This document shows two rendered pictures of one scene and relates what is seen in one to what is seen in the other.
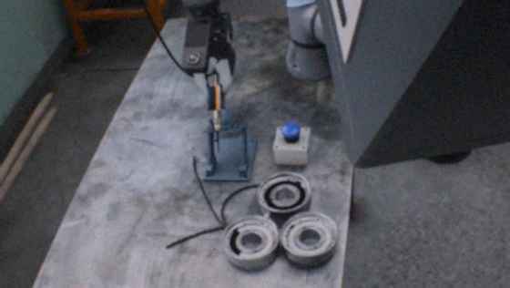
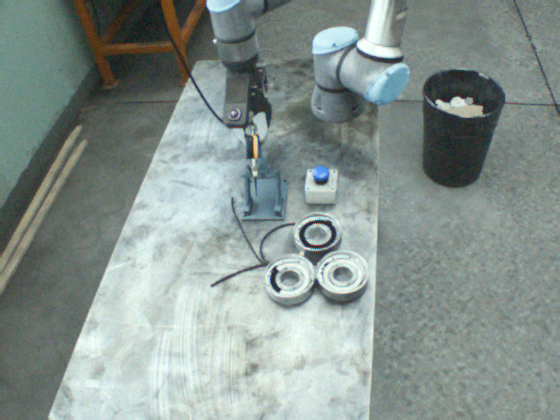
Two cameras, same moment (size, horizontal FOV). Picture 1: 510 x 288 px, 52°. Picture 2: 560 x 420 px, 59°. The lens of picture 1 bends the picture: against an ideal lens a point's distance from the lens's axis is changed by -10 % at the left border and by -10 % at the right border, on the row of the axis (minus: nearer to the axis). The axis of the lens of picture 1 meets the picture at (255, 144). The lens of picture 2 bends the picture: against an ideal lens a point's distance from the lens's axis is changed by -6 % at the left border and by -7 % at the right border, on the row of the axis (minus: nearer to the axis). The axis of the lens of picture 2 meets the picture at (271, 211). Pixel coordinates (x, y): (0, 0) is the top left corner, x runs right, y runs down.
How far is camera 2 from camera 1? 0.09 m
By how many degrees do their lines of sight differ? 6
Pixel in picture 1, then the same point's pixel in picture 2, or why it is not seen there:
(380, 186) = (392, 208)
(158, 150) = (198, 192)
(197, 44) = (237, 100)
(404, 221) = (416, 241)
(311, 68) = (335, 111)
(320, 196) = (349, 233)
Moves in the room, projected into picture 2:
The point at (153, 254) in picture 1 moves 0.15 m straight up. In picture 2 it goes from (199, 293) to (181, 250)
